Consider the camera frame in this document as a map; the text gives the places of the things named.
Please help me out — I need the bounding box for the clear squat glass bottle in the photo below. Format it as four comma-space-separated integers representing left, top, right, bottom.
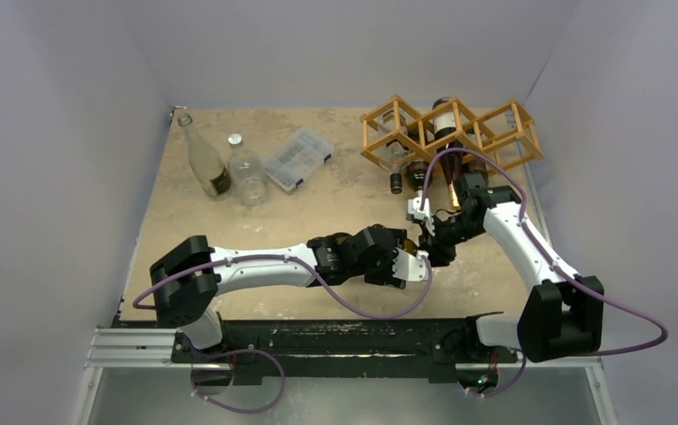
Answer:
227, 133, 270, 206

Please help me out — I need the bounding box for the clear tall glass bottle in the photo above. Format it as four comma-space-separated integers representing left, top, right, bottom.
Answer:
176, 112, 232, 199

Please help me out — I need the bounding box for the green bottle cream label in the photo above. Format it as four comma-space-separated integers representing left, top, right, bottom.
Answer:
400, 238, 420, 257

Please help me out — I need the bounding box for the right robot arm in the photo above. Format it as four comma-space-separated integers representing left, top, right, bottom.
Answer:
407, 173, 604, 362

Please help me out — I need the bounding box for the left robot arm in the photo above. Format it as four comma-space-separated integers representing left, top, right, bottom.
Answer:
148, 225, 428, 362

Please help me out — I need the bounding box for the brown bottle gold neck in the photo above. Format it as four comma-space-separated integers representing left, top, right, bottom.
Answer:
432, 109, 463, 211

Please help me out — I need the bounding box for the wooden wine rack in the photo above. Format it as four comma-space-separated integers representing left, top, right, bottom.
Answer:
360, 95, 544, 169

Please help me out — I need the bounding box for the clear plastic organizer box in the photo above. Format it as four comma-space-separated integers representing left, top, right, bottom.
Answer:
263, 126, 335, 194

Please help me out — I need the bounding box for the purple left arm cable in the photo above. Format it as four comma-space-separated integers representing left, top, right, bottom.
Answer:
132, 251, 434, 321

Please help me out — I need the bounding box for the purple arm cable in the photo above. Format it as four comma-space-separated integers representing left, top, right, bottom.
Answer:
420, 146, 668, 358
132, 251, 434, 321

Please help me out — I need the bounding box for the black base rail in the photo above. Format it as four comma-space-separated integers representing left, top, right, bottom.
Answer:
110, 318, 522, 389

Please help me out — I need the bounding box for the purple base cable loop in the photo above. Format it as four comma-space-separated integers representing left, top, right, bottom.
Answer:
190, 349, 288, 414

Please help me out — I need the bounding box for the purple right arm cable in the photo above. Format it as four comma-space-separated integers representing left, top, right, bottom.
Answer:
420, 146, 668, 358

